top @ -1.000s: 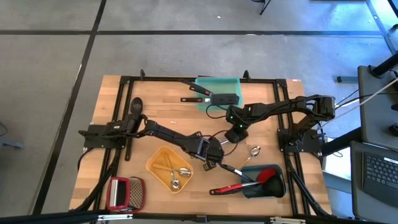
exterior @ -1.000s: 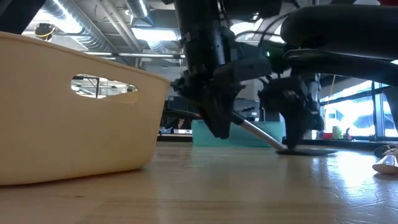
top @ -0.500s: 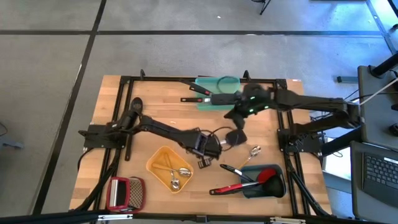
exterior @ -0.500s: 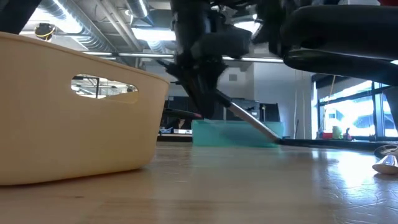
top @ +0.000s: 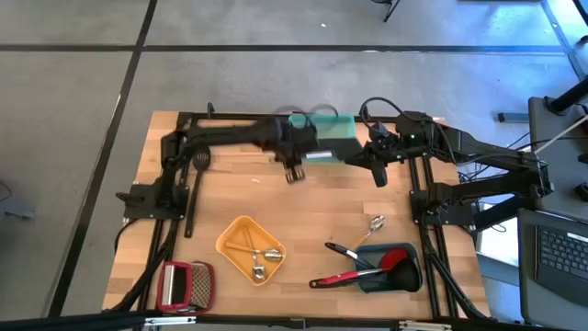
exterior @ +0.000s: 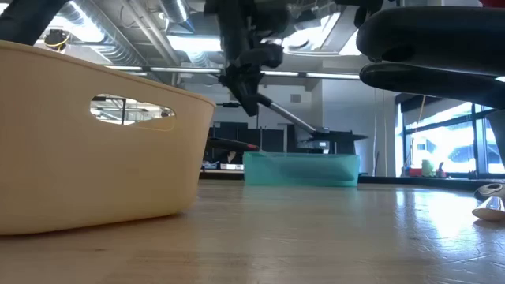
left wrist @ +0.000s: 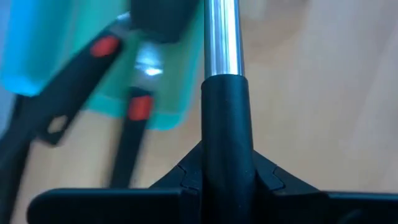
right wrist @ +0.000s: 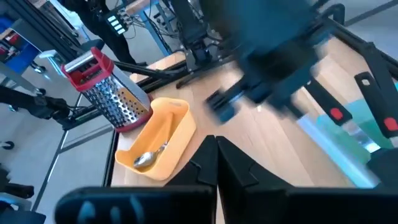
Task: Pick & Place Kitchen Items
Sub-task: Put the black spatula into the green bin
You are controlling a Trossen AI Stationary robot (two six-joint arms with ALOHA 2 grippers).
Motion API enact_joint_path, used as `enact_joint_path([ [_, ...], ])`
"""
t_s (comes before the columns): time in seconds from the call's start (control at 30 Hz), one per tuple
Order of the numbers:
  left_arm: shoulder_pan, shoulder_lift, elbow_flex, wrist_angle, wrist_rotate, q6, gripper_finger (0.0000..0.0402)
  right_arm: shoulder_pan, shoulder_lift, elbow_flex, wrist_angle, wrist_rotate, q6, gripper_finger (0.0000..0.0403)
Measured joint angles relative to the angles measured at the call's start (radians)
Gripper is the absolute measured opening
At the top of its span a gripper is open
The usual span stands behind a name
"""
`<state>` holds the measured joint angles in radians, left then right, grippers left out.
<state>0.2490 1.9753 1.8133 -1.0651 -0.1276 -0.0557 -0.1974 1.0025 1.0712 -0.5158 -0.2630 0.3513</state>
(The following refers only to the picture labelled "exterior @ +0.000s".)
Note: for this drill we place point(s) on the window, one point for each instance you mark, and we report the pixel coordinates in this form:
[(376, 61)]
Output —
[(446, 146)]

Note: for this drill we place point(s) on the yellow plastic bin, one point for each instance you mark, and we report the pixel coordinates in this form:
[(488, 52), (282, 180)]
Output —
[(59, 177)]

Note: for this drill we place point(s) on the silver round air duct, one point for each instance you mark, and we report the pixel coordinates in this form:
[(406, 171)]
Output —
[(114, 39)]

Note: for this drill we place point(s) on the black yellow ceiling device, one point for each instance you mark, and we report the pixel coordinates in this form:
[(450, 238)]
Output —
[(57, 38)]

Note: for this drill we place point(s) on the black plastic ladle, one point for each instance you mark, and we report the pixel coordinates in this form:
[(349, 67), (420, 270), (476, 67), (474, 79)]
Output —
[(434, 35)]

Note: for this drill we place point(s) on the teal translucent plastic bin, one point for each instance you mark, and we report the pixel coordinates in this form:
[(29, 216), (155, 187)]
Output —
[(260, 173)]

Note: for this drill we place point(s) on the black turner steel shaft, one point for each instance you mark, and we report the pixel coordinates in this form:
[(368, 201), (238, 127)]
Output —
[(292, 116)]

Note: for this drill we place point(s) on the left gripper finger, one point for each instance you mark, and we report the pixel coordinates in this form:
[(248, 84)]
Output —
[(229, 84), (248, 92)]

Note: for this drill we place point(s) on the silver rectangular air duct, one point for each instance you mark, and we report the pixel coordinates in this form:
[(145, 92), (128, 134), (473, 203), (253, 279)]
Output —
[(315, 39)]

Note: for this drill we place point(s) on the red box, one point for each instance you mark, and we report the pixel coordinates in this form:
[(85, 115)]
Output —
[(415, 172)]

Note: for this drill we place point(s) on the black solid turner red dot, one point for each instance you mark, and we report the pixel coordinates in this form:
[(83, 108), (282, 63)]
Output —
[(229, 144)]

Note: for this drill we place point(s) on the linear ceiling light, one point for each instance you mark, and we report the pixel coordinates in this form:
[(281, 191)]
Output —
[(327, 75)]

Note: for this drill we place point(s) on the black monitor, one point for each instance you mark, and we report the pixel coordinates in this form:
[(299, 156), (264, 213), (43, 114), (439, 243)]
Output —
[(319, 146)]

